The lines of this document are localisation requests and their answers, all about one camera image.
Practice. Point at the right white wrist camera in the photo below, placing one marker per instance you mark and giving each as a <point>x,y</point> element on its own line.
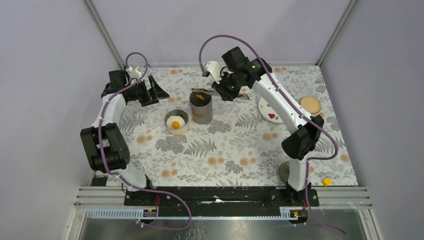
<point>212,69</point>

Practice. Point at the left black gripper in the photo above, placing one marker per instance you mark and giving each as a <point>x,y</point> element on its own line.
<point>155,93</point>

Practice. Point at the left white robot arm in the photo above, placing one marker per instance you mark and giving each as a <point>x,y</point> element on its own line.
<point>104,145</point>

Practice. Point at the toy fried egg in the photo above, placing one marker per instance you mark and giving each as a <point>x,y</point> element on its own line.
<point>175,122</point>

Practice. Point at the round steel lunch bowl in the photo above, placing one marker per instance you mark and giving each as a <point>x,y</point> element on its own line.
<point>184,115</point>

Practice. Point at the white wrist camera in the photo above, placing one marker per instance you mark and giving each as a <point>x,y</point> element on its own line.
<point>134,72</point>
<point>212,69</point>

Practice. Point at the grey lid with wooden knob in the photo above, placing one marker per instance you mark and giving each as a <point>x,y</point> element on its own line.
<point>284,171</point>

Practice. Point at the beige round lid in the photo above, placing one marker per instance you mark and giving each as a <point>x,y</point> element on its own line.
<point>311,104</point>

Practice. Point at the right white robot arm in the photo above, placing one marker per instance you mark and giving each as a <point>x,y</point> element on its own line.
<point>304,129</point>

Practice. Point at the small yellow block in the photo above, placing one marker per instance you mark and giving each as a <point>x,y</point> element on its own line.
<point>326,182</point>

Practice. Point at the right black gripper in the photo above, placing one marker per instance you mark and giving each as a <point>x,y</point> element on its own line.
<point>226,95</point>

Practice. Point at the grey cylindrical lunch container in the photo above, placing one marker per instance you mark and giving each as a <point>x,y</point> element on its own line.
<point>202,110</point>

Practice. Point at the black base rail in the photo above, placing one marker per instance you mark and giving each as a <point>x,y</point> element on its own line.
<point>259,201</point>

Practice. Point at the white patterned plate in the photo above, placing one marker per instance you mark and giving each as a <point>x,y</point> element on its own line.
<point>264,109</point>

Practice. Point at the metal food tongs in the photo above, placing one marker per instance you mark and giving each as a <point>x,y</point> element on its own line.
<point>218,93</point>

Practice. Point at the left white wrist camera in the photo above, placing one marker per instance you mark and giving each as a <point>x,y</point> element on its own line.
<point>134,72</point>

